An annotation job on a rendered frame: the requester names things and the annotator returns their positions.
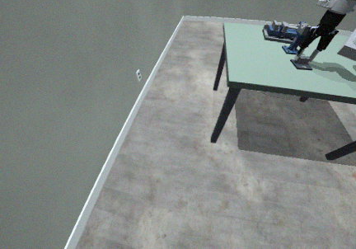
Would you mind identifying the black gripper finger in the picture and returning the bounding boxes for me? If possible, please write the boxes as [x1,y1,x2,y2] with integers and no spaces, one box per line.
[294,26,326,61]
[309,29,339,62]

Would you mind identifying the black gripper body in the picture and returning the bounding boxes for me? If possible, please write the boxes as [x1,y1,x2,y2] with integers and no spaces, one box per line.
[316,9,346,36]

